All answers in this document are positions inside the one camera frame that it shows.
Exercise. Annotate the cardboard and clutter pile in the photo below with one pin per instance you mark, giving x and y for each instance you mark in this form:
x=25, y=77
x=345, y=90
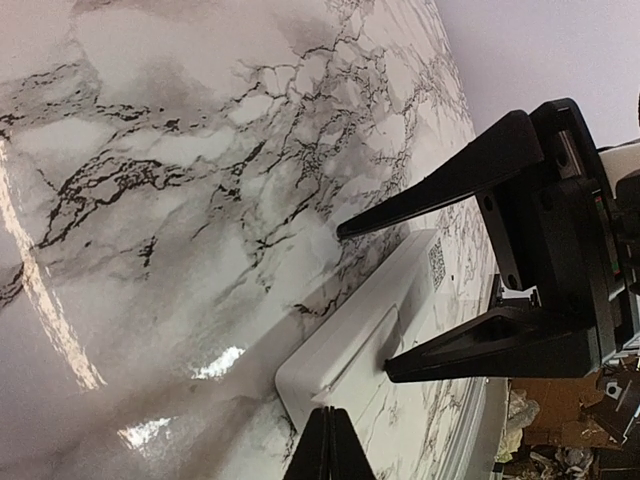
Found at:
x=585, y=428

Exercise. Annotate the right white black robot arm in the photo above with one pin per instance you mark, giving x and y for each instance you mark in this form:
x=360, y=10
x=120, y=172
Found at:
x=622, y=210

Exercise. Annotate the white remote control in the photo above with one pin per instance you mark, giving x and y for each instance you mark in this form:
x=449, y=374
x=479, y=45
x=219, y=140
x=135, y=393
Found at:
x=341, y=363

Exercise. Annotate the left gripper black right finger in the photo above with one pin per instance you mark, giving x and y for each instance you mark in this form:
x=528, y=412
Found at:
x=347, y=459

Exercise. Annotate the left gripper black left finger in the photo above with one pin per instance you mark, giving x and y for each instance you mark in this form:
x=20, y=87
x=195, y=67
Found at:
x=310, y=460

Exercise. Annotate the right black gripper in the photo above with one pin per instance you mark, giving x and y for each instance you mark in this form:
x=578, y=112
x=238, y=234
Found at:
x=550, y=214

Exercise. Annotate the front aluminium rail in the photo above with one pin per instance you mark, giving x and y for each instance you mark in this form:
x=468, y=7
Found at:
x=476, y=436

